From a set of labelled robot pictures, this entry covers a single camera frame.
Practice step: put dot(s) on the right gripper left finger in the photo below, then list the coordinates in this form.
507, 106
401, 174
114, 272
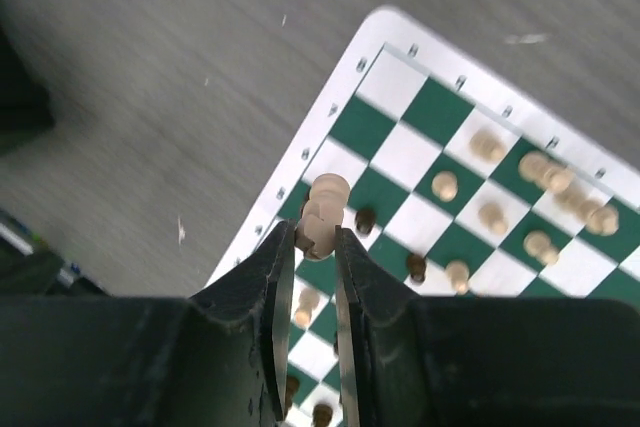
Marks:
241, 359

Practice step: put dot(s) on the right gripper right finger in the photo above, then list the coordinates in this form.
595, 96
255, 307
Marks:
381, 381

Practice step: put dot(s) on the light wooden chess piece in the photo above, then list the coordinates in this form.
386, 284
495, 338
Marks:
321, 214

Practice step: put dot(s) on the green white chess board mat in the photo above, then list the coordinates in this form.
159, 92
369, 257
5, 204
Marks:
461, 184

